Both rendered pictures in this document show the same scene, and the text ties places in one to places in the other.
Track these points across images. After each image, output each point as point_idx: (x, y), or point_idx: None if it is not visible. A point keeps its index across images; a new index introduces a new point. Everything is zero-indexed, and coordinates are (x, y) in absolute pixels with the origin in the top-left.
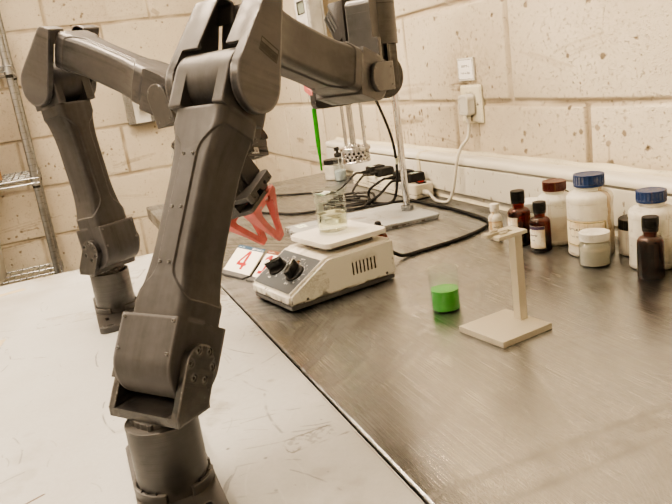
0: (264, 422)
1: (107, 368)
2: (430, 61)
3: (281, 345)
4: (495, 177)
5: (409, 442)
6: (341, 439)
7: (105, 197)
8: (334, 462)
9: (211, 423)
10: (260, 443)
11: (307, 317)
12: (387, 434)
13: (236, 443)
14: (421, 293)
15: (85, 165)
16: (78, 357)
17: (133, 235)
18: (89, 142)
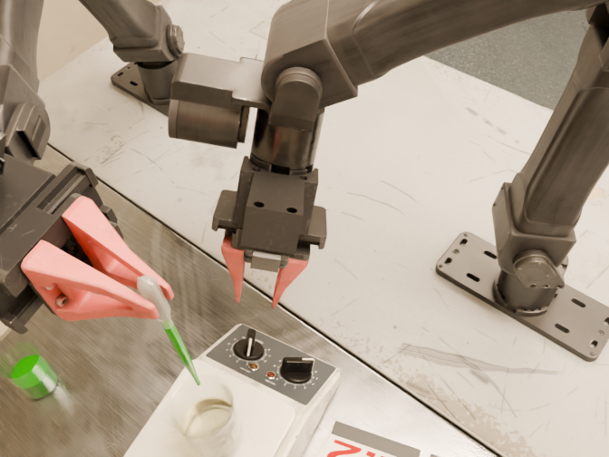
0: (151, 154)
1: (366, 180)
2: None
3: (207, 257)
4: None
5: (40, 161)
6: (86, 153)
7: (525, 178)
8: (83, 135)
9: (192, 144)
10: (141, 137)
11: (216, 326)
12: (56, 165)
13: (159, 132)
14: (82, 431)
15: (547, 122)
16: (427, 189)
17: (499, 245)
18: (563, 109)
